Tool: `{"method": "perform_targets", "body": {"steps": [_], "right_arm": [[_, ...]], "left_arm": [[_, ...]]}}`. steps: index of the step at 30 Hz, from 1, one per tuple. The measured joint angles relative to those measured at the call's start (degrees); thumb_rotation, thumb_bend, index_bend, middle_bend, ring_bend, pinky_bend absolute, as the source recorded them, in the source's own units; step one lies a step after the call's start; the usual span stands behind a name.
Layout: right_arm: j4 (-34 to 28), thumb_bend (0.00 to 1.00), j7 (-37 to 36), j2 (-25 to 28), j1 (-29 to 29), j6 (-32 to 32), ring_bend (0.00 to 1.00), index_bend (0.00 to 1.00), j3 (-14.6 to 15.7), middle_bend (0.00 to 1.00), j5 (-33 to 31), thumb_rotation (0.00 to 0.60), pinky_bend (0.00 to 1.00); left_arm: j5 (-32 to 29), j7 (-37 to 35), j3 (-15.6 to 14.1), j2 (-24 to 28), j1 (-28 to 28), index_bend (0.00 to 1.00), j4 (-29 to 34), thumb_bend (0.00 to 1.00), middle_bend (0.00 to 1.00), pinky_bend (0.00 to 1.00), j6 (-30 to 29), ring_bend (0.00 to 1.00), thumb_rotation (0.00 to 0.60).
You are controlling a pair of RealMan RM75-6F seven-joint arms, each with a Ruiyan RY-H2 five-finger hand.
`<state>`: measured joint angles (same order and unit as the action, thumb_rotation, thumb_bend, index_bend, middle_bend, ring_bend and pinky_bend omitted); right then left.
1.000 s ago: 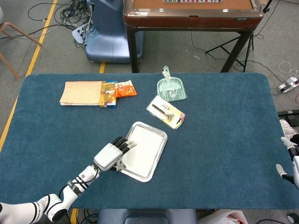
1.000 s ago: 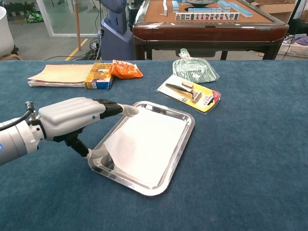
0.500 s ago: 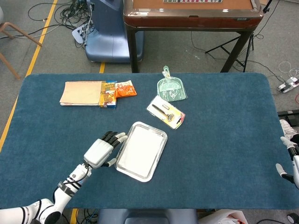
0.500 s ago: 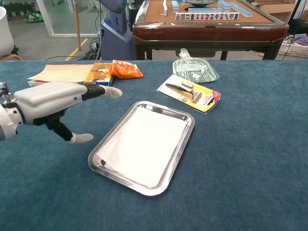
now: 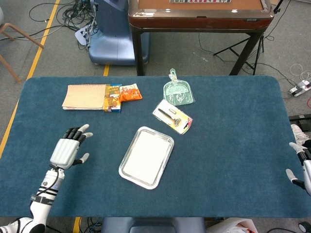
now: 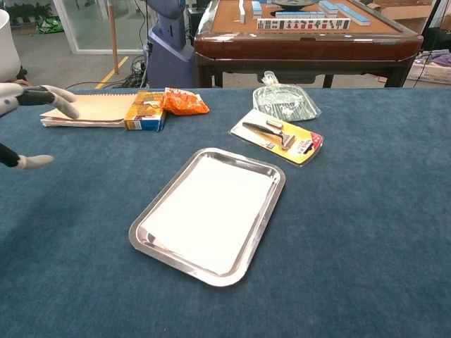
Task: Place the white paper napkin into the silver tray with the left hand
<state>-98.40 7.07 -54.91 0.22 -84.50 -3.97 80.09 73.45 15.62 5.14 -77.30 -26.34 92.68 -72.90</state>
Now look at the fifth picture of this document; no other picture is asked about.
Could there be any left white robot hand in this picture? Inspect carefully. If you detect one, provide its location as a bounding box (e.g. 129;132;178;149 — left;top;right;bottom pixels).
49;124;94;170

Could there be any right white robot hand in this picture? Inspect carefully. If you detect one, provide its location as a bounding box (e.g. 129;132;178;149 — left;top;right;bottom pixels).
285;142;311;196

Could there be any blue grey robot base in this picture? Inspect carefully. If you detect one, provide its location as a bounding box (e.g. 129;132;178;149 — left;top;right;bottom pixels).
87;0;150;66

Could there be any stainless steel tray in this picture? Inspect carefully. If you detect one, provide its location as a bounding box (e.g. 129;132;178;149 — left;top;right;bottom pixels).
118;126;175;190

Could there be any white shoe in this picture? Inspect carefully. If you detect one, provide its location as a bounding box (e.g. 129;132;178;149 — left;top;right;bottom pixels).
291;123;311;147

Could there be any black tape roll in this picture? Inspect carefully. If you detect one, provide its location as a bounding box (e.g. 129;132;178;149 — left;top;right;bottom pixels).
298;221;311;233

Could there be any tan spiral notebook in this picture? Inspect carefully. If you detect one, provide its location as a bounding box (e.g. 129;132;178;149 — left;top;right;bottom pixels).
61;84;107;111

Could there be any yellow blue cardboard box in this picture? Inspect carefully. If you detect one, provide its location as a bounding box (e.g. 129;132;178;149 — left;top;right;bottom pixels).
104;83;122;114

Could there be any white power strip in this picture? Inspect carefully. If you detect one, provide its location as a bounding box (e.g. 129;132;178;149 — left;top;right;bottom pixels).
74;26;92;47
288;80;311;97

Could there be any orange snack bag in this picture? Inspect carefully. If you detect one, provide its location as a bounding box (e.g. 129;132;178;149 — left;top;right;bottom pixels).
120;83;143;102

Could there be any white plastic bag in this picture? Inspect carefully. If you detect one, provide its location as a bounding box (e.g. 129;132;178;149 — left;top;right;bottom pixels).
206;217;258;233

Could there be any razor in yellow blister pack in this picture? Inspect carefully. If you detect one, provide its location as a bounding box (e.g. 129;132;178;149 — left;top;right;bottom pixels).
152;99;193;135

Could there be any blue grey robot torso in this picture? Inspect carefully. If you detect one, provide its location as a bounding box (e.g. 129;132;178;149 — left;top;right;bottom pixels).
101;216;206;233

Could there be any black tripod stand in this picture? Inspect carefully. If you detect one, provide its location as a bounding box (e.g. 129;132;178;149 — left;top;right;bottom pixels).
213;33;265;76

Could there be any green dustpan in plastic bag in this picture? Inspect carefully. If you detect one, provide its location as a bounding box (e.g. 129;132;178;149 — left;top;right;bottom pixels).
162;68;196;107

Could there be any white chair with wooden legs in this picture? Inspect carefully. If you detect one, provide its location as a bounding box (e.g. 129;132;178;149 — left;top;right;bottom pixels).
0;6;44;84

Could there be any brown mahjong table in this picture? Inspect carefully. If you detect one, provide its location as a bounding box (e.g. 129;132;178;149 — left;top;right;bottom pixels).
128;0;275;76

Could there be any coiled white cable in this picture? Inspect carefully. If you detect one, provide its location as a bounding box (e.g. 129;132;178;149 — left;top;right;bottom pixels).
290;63;311;82

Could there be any tangle of black floor cables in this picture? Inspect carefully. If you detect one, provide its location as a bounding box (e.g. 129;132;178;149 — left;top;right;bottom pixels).
29;0;98;50

